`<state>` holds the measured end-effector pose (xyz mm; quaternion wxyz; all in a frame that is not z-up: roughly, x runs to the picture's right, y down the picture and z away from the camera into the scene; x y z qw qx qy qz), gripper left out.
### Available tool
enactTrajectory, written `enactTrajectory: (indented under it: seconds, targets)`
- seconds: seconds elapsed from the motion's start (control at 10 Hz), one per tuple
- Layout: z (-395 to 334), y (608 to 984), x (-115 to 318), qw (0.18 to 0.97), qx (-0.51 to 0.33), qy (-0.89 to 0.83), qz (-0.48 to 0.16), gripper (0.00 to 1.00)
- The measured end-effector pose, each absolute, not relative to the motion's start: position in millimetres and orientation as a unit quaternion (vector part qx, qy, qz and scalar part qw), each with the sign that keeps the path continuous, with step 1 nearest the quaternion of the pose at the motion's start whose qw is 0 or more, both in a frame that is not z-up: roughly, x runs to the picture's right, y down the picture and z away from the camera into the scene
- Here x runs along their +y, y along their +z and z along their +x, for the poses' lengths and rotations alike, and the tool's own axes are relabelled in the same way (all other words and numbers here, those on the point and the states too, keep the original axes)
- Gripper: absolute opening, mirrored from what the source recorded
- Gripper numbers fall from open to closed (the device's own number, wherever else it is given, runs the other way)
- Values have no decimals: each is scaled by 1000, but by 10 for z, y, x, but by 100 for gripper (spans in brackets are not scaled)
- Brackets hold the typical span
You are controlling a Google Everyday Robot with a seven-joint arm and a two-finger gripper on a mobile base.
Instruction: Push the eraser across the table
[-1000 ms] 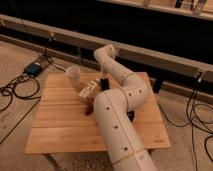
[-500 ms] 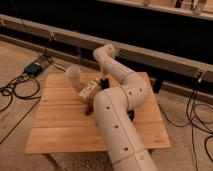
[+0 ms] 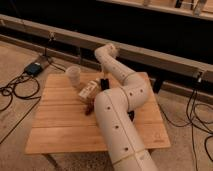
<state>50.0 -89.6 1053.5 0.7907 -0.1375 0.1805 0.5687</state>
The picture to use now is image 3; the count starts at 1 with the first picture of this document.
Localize black power adapter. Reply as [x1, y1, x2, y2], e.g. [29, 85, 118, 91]
[24, 63, 43, 76]

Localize black eraser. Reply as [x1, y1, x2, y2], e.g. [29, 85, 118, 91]
[101, 79, 110, 90]

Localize long wooden beam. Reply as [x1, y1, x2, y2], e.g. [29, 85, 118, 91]
[0, 14, 213, 83]

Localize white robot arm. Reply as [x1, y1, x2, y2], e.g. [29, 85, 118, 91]
[94, 43, 158, 171]

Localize black floor cables right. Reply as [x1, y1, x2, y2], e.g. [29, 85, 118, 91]
[159, 74, 213, 171]

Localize brown chocolate bar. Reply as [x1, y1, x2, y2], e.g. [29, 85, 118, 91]
[85, 104, 94, 116]

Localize black floor cables left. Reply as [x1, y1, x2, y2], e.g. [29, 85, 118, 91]
[0, 54, 67, 145]

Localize translucent plastic cup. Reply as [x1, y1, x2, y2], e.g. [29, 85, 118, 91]
[65, 66, 81, 86]

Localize wooden table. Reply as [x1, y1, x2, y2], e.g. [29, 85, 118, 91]
[25, 74, 170, 154]

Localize black floor cables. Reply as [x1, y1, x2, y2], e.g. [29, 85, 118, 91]
[159, 74, 213, 171]
[0, 54, 67, 145]

